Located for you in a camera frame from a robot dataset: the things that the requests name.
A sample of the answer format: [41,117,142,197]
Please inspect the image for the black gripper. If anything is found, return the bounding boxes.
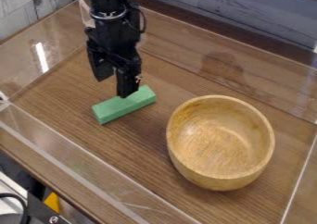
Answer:
[86,12,146,98]

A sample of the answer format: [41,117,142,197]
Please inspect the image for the green foam block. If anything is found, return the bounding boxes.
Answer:
[92,85,156,124]

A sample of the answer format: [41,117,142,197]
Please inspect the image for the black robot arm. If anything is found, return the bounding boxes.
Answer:
[84,0,146,98]

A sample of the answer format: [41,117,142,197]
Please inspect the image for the brown wooden bowl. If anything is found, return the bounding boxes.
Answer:
[166,95,276,192]

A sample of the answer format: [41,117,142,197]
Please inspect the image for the black and yellow base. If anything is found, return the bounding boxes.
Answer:
[25,189,84,224]

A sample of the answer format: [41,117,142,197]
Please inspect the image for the clear acrylic corner bracket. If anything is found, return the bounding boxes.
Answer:
[78,0,95,28]

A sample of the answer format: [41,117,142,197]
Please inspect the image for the clear acrylic front wall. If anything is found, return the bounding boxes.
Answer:
[0,99,199,224]

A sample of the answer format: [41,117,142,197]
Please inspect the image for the black cable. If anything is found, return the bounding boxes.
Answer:
[0,193,29,224]

